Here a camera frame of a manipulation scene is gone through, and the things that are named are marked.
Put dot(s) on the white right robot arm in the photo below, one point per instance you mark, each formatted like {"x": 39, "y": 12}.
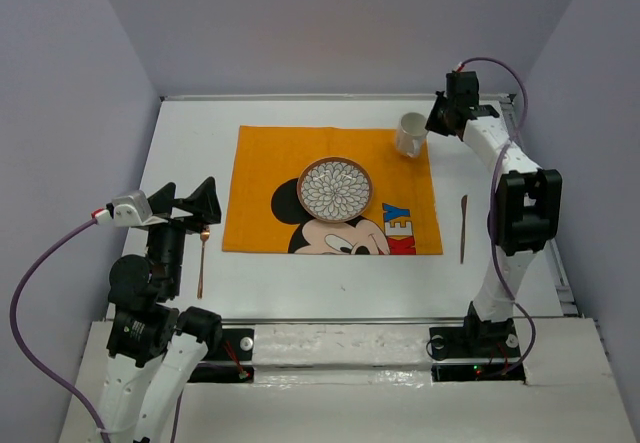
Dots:
{"x": 523, "y": 215}

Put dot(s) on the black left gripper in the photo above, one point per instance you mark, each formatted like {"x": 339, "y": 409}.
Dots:
{"x": 204, "y": 200}

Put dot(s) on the copper fork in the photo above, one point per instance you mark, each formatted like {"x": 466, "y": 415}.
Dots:
{"x": 204, "y": 237}

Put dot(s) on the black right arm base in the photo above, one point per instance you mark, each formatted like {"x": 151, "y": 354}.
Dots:
{"x": 456, "y": 360}

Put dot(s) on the copper knife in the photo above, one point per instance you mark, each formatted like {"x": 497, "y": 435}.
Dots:
{"x": 464, "y": 206}

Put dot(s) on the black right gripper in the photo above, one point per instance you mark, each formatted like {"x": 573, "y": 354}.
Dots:
{"x": 434, "y": 122}

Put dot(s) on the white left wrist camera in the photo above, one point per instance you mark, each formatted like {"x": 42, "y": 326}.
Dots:
{"x": 131, "y": 210}

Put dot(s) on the patterned ceramic plate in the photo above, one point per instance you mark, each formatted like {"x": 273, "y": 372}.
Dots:
{"x": 335, "y": 189}

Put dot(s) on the white ceramic mug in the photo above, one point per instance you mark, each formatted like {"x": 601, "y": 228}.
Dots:
{"x": 411, "y": 134}

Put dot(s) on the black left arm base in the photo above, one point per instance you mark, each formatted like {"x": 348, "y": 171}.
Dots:
{"x": 231, "y": 361}

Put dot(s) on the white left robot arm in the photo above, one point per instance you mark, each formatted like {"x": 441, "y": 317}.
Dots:
{"x": 152, "y": 348}

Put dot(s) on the orange cartoon cloth placemat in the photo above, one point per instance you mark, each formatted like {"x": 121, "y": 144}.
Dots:
{"x": 265, "y": 215}

